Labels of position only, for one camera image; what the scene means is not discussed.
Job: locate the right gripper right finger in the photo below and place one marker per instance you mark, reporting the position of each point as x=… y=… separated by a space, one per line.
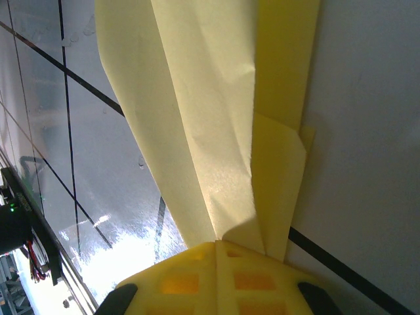
x=288 y=279

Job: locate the black controller box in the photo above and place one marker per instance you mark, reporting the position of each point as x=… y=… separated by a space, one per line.
x=13 y=229

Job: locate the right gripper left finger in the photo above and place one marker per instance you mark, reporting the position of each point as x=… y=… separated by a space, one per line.
x=147 y=279

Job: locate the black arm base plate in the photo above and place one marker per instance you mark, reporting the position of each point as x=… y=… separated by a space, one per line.
x=39 y=229

